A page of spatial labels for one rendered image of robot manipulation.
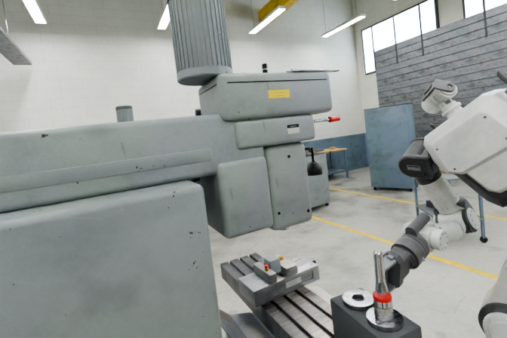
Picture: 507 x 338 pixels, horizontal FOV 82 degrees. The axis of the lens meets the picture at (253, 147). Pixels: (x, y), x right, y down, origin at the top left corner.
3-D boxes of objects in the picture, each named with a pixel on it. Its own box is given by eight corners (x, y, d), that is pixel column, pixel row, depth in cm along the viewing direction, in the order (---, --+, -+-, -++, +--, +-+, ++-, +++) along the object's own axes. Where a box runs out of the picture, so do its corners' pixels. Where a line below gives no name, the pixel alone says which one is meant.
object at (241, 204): (247, 213, 126) (239, 154, 125) (275, 227, 104) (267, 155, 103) (204, 224, 118) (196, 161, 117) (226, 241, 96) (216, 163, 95)
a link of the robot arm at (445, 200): (447, 219, 122) (416, 176, 120) (482, 213, 112) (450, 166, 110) (441, 238, 114) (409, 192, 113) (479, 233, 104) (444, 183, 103)
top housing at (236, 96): (297, 117, 139) (293, 83, 138) (335, 111, 116) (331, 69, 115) (201, 127, 118) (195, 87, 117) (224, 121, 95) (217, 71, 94)
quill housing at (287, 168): (287, 211, 133) (279, 141, 131) (316, 221, 115) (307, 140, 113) (250, 221, 125) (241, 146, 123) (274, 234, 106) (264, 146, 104)
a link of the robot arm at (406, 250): (376, 278, 93) (396, 256, 99) (407, 296, 85) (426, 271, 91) (376, 247, 87) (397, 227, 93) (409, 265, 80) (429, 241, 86)
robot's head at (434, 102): (449, 113, 103) (431, 94, 106) (467, 97, 93) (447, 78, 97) (434, 121, 102) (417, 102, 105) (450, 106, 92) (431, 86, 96)
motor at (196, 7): (222, 85, 119) (212, 4, 117) (242, 73, 101) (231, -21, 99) (172, 87, 110) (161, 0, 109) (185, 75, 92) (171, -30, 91)
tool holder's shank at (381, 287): (378, 289, 79) (373, 249, 78) (390, 293, 77) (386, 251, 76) (373, 295, 77) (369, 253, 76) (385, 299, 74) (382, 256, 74)
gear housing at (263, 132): (283, 140, 135) (281, 118, 134) (317, 139, 113) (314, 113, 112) (214, 150, 120) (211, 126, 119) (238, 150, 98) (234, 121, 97)
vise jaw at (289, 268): (279, 262, 144) (278, 253, 144) (298, 273, 131) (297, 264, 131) (268, 265, 141) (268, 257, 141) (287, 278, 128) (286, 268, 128)
